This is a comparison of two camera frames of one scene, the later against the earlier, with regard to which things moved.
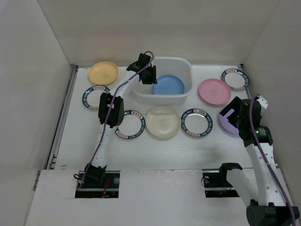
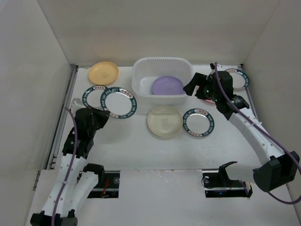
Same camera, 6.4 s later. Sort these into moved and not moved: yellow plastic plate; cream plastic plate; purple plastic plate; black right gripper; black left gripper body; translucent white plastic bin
Moved: black right gripper; black left gripper body; purple plastic plate
Not moved: cream plastic plate; translucent white plastic bin; yellow plastic plate
